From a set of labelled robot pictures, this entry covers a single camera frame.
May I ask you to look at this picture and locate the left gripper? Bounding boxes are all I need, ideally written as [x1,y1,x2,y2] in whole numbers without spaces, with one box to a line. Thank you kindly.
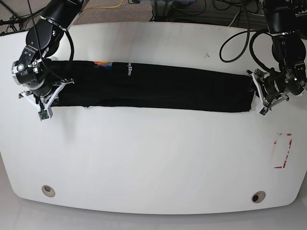
[246,69,289,113]

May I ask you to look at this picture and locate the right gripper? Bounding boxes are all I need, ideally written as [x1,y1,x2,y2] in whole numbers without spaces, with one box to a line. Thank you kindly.
[18,79,74,113]

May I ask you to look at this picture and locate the black T-shirt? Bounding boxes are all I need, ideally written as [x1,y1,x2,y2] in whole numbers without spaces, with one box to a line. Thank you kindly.
[58,61,254,113]

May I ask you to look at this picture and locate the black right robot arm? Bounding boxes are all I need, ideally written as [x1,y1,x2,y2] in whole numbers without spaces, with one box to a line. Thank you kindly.
[12,0,88,120]

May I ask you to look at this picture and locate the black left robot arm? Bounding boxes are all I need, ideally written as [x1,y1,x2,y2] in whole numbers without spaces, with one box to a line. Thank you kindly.
[247,0,307,115]

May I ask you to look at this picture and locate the red tape marking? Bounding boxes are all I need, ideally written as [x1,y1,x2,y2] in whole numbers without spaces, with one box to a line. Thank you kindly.
[272,133,293,169]

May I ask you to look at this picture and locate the black tripod stand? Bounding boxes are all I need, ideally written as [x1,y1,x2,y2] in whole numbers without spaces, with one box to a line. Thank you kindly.
[0,0,31,36]

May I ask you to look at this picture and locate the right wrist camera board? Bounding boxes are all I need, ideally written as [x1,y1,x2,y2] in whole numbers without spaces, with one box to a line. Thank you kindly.
[38,110,53,121]

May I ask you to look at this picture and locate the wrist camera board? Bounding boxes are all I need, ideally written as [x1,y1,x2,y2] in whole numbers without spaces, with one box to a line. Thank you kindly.
[38,110,53,121]
[257,107,271,116]

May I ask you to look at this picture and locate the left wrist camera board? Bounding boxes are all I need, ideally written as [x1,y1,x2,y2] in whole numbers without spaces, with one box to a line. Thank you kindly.
[257,107,271,116]

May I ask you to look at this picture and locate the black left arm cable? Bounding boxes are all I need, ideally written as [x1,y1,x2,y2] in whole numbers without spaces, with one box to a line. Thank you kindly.
[219,0,279,75]

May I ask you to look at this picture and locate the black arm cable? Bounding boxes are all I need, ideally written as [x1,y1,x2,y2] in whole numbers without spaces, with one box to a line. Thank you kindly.
[219,0,279,75]
[63,31,75,62]

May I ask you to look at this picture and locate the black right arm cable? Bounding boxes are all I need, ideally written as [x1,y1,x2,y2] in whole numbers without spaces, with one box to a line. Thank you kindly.
[63,31,75,62]

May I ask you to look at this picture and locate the left table cable grommet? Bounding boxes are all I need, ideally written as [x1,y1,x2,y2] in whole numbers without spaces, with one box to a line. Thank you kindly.
[42,185,56,197]

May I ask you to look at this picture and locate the table cable grommet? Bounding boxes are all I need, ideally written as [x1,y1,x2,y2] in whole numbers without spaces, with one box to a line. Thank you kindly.
[42,185,56,197]
[251,191,266,204]

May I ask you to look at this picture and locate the right table cable grommet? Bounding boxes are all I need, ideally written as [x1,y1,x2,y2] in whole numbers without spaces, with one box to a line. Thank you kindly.
[251,191,266,204]

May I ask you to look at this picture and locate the yellow cable on floor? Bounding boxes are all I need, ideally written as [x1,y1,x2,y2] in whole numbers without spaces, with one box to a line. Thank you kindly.
[83,0,124,12]

